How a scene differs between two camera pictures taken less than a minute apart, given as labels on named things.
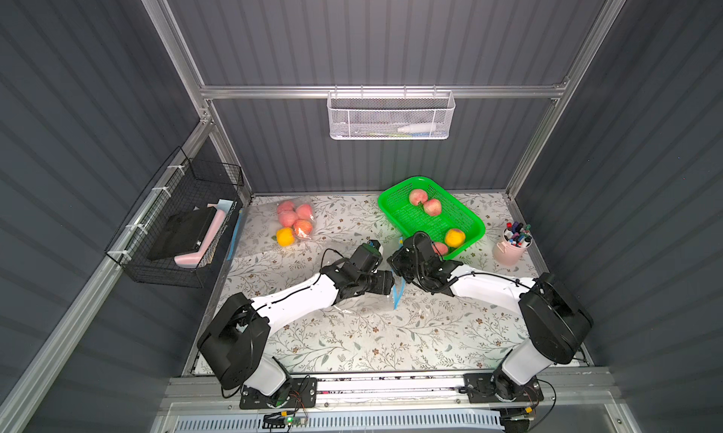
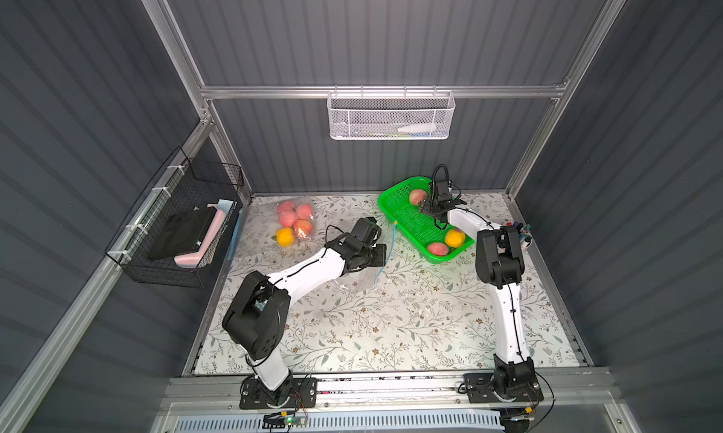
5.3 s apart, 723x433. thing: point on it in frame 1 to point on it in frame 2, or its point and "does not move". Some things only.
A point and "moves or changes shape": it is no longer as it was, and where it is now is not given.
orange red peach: [302, 227] does not move
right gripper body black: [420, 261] to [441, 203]
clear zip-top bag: [375, 302] moves or changes shape
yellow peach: [284, 236] does not move
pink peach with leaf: [287, 218] does not move
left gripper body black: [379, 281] to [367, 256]
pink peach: [304, 211] does not move
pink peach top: [418, 195] does not move
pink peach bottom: [441, 248] does not move
